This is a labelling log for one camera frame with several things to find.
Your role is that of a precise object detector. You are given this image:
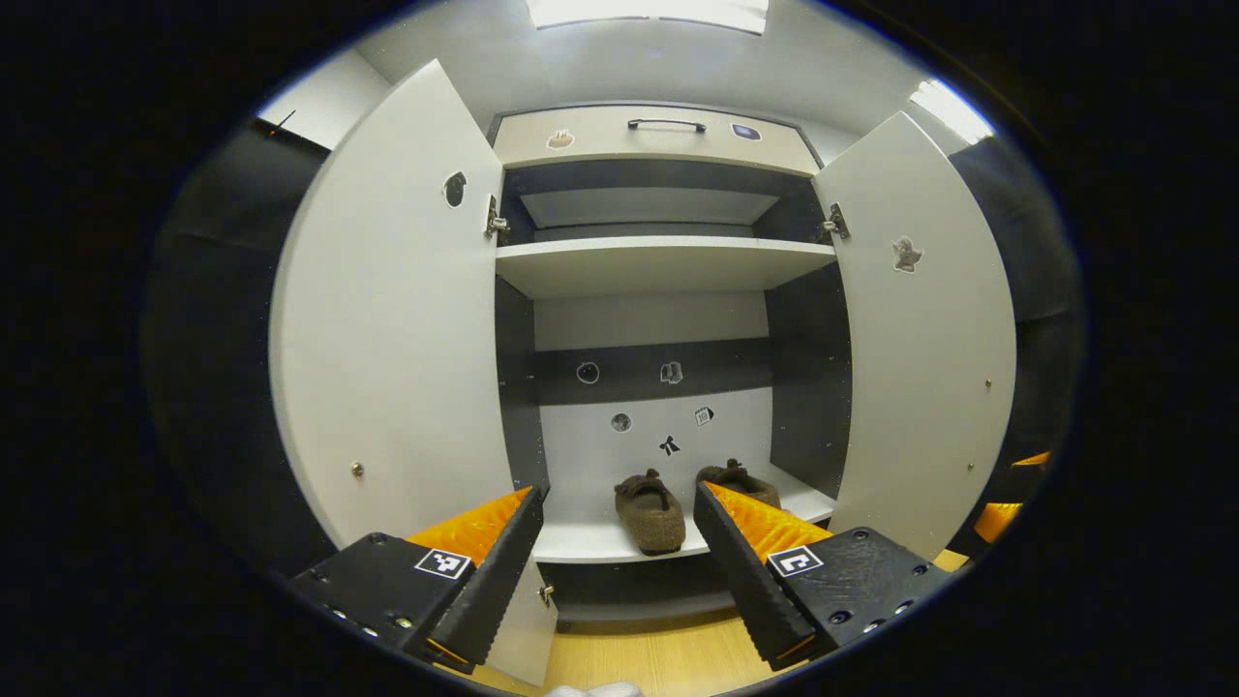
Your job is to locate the beige cabinet drawer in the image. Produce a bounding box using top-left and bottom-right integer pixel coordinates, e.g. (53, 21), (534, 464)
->
(492, 105), (822, 178)

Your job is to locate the grey white shoe cabinet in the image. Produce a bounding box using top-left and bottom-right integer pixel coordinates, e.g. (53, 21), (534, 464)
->
(268, 58), (1019, 688)

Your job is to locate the ceiling light panel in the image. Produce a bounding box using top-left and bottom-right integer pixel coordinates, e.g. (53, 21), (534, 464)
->
(908, 77), (996, 146)
(526, 0), (771, 36)

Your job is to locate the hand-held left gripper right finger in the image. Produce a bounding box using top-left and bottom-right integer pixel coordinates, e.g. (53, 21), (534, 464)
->
(692, 481), (954, 671)

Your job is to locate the brown fuzzy shoe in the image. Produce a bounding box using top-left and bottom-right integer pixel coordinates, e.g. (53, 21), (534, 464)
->
(695, 459), (783, 512)
(614, 469), (687, 557)

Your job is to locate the white cabinet door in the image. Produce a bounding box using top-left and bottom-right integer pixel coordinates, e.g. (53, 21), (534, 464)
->
(268, 58), (560, 688)
(811, 110), (1019, 562)

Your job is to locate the light wooden platform board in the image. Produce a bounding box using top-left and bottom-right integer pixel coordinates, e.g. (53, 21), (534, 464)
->
(436, 547), (972, 697)

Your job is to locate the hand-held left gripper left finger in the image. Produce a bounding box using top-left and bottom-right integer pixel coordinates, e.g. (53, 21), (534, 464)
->
(288, 484), (545, 676)

